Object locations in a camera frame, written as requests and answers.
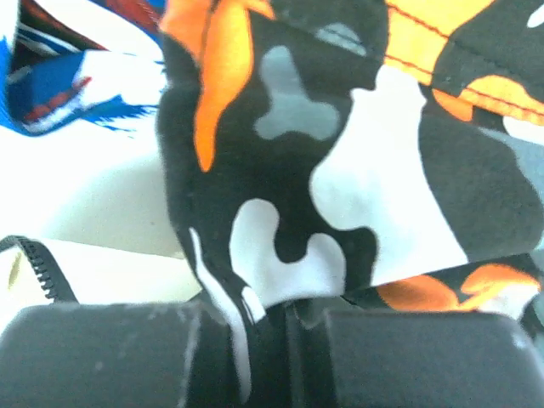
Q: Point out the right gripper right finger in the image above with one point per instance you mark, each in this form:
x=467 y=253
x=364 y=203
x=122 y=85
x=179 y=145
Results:
x=431 y=360

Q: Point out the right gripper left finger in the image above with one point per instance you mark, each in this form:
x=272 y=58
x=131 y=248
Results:
x=143 y=355

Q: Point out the orange black camouflage cloth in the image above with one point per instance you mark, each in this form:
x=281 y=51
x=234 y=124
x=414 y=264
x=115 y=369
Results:
x=352 y=156

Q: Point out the blue white red cloth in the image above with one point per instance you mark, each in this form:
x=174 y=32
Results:
x=64 y=61

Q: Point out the beige shorts black trim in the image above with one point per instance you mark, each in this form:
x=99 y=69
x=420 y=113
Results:
x=99 y=207

